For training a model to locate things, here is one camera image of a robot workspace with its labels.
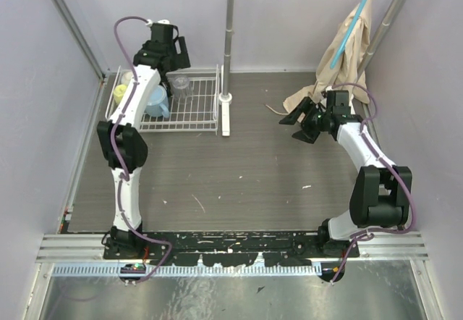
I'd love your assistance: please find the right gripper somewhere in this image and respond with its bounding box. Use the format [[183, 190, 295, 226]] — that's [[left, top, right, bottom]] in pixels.
[[280, 97, 332, 145]]

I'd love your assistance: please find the clear plastic cup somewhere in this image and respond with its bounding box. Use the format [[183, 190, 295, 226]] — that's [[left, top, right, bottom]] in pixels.
[[171, 76, 192, 99]]

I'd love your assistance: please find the white speckled mug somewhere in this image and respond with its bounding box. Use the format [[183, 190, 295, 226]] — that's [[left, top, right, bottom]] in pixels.
[[120, 71, 133, 86]]

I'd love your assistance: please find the blue mug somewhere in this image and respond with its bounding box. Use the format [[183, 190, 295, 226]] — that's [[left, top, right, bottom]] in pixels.
[[145, 85, 170, 119]]

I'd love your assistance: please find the yellow mug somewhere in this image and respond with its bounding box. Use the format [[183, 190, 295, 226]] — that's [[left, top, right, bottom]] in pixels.
[[112, 84, 127, 106]]

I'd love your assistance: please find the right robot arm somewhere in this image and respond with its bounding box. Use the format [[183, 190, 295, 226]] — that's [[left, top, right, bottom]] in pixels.
[[280, 90, 414, 258]]

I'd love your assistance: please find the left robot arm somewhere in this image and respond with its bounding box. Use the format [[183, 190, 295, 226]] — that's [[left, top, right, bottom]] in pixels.
[[97, 20, 190, 259]]

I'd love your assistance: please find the beige cloth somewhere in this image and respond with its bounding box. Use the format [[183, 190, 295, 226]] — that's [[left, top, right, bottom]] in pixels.
[[283, 0, 373, 113]]

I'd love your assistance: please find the blue clothes hanger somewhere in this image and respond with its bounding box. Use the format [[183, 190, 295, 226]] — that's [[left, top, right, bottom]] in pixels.
[[330, 0, 368, 69]]

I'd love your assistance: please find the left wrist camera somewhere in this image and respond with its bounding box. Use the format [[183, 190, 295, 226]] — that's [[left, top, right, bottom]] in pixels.
[[145, 19, 171, 28]]

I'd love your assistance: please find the white wire dish rack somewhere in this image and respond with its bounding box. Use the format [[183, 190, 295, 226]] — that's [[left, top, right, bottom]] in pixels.
[[105, 65, 221, 133]]

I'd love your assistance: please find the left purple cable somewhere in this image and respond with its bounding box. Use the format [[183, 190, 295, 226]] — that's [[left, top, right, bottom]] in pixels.
[[110, 16, 173, 285]]

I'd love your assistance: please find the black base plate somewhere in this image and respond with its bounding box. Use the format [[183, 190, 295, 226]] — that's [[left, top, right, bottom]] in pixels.
[[103, 230, 361, 267]]

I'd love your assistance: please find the metal clothes rack frame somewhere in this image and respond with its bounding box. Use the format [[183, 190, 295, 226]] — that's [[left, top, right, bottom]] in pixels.
[[218, 0, 406, 137]]

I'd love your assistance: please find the blue cable duct strip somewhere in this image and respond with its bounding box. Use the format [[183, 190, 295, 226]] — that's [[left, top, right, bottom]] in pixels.
[[51, 262, 322, 279]]

